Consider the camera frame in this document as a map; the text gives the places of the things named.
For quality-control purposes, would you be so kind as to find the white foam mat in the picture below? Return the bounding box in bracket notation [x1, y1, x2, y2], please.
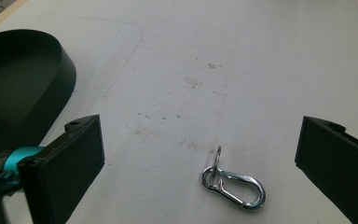
[0, 0, 358, 224]

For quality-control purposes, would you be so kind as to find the black oval tray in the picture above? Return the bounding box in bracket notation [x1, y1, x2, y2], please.
[0, 29, 77, 175]

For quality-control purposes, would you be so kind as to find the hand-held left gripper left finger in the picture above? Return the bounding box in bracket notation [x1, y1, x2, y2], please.
[0, 114, 106, 224]

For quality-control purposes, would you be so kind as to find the silver carabiner with key ring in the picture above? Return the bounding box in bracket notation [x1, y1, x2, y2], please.
[201, 145, 267, 212]

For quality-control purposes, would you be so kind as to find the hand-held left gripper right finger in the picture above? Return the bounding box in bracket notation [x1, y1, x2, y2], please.
[294, 116, 358, 224]

